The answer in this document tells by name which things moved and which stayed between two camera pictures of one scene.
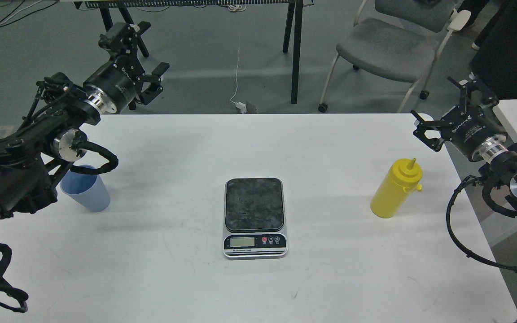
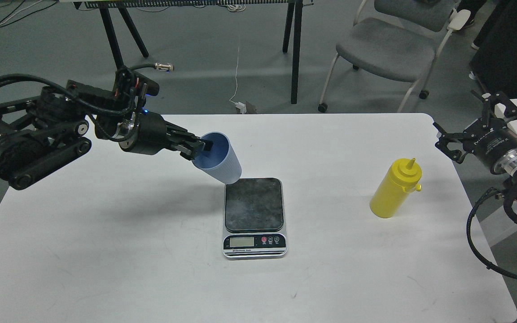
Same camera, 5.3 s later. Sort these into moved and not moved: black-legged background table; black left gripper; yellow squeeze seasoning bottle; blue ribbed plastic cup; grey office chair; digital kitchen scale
Moved: blue ribbed plastic cup; black left gripper
Not moved: digital kitchen scale; black-legged background table; grey office chair; yellow squeeze seasoning bottle
